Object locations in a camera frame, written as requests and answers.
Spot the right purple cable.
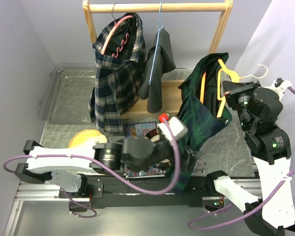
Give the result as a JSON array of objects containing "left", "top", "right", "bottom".
[{"left": 187, "top": 86, "right": 295, "bottom": 231}]

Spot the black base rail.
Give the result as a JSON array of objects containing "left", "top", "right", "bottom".
[{"left": 59, "top": 176, "right": 225, "bottom": 213}]

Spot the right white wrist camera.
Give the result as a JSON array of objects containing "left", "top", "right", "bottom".
[{"left": 272, "top": 78, "right": 293, "bottom": 101}]

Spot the orange clothes hanger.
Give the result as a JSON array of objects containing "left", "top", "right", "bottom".
[{"left": 199, "top": 59, "right": 268, "bottom": 118}]

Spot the clear plastic bin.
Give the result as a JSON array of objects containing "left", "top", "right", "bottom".
[{"left": 38, "top": 63, "right": 95, "bottom": 124}]

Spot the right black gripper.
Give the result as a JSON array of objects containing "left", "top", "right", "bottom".
[{"left": 223, "top": 80, "right": 261, "bottom": 132}]

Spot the pink clothes hanger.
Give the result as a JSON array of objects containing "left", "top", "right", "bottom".
[{"left": 101, "top": 4, "right": 133, "bottom": 58}]

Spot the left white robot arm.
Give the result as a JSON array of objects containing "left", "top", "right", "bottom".
[{"left": 14, "top": 137, "right": 181, "bottom": 198}]

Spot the green plaid skirt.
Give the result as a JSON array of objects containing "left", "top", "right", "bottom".
[{"left": 173, "top": 52, "right": 232, "bottom": 195}]

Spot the grey dotted garment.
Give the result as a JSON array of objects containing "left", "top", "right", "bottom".
[{"left": 139, "top": 28, "right": 176, "bottom": 114}]

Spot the navy beige plaid skirt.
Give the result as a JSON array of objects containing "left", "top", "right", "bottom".
[{"left": 88, "top": 13, "right": 146, "bottom": 133}]

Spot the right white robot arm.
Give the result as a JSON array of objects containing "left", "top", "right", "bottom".
[{"left": 205, "top": 78, "right": 295, "bottom": 236}]

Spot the wooden clothes rack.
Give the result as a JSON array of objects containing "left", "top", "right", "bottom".
[{"left": 82, "top": 0, "right": 234, "bottom": 115}]

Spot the dark rimmed beige plate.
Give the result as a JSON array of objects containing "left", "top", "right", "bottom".
[{"left": 146, "top": 128, "right": 171, "bottom": 170}]

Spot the patterned placemat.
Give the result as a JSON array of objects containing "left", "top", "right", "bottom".
[{"left": 124, "top": 122, "right": 207, "bottom": 178}]

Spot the blue wire hanger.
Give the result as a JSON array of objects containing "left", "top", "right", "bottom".
[{"left": 148, "top": 2, "right": 163, "bottom": 86}]

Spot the cream floral plate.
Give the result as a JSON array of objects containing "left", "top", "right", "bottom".
[{"left": 68, "top": 129, "right": 108, "bottom": 148}]

